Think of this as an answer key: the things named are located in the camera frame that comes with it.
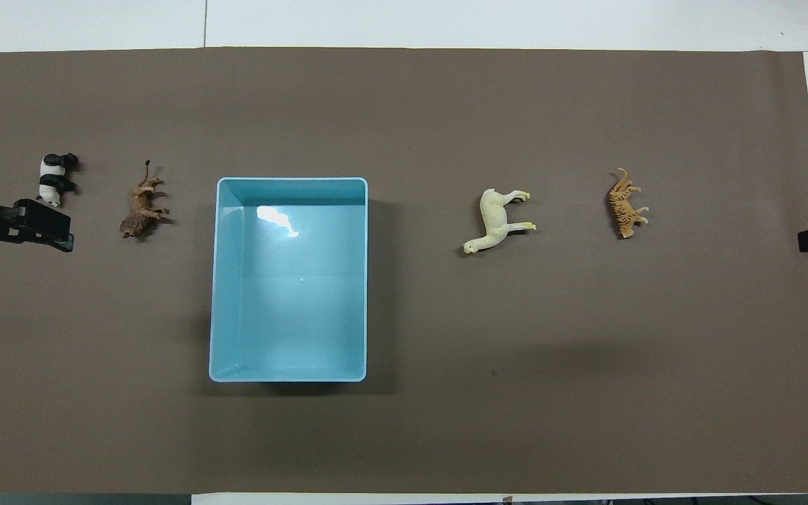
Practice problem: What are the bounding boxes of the black and white panda toy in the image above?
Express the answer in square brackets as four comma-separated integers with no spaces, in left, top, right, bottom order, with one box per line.
[36,152,80,208]

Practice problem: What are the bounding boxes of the brown lion toy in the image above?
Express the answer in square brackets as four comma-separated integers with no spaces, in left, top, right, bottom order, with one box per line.
[120,160,173,240]

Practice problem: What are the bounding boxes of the orange striped tiger toy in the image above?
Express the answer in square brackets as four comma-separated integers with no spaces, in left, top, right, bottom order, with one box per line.
[608,168,650,240]

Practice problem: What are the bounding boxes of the cream llama toy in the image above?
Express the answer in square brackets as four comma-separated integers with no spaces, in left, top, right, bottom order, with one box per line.
[463,188,537,255]

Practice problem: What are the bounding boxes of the light blue plastic storage box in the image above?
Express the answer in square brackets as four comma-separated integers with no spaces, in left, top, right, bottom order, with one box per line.
[208,177,369,384]

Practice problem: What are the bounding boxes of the brown paper table mat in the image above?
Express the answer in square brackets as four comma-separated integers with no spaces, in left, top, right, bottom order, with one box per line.
[0,47,808,496]

